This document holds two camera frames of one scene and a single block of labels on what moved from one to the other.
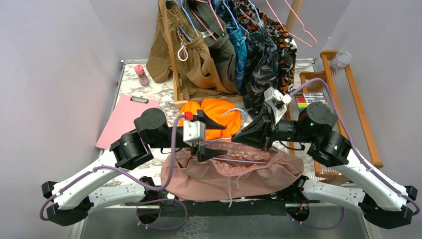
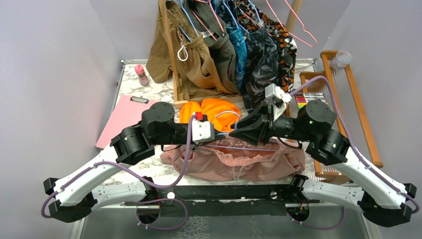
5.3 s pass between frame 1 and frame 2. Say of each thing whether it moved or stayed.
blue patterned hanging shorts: stayed
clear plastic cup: stayed
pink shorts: moved
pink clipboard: stayed
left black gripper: moved
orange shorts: stayed
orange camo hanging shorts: stayed
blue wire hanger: moved
